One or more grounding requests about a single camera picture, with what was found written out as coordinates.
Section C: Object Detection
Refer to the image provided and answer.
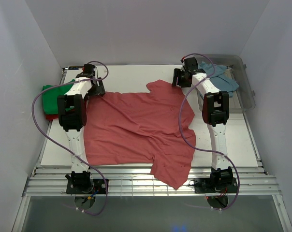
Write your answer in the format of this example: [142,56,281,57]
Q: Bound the folded red t shirt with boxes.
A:
[45,114,58,121]

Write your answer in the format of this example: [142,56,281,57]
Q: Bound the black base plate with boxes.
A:
[193,178,238,194]
[65,179,109,195]

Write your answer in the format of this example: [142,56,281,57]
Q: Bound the blue label sticker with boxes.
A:
[68,66,84,70]

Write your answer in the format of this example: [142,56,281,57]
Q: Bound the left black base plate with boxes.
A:
[65,179,109,195]

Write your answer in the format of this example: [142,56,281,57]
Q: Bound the blue t shirt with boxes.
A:
[198,61,239,98]

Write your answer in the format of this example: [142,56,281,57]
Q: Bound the folded green t shirt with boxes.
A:
[42,85,72,115]

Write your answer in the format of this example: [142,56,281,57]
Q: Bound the salmon pink t shirt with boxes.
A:
[84,80,196,189]

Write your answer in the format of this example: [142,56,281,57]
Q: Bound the aluminium table frame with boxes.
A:
[12,66,292,232]

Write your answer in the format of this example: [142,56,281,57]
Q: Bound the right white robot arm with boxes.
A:
[172,55,233,192]

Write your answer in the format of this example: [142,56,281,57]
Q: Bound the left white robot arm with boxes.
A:
[57,63,105,193]

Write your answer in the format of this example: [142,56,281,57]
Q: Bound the clear plastic bin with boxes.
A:
[196,54,255,114]

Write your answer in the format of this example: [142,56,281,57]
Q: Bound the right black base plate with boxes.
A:
[193,178,238,194]

